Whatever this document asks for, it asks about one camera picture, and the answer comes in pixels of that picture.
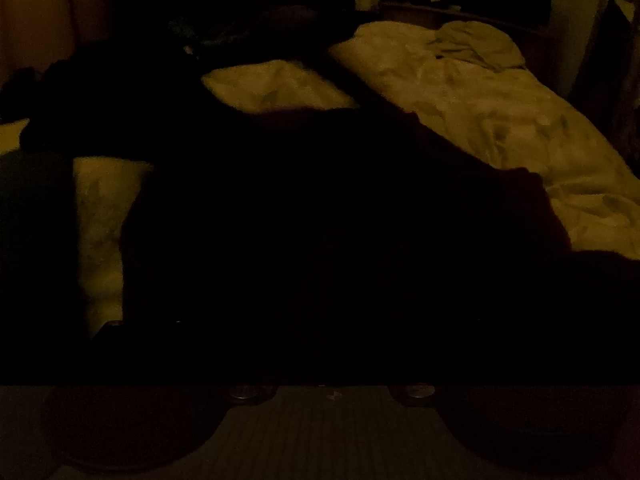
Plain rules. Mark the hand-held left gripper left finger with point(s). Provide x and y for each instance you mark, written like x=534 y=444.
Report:
x=200 y=355

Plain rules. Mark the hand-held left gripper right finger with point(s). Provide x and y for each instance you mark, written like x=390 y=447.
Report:
x=500 y=360

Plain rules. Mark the dark red buttoned cardigan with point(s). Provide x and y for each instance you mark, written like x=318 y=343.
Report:
x=325 y=200

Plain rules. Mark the light patterned duvet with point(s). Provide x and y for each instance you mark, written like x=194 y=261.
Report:
x=500 y=120

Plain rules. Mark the olive crumpled cloth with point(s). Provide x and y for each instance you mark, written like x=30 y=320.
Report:
x=475 y=42

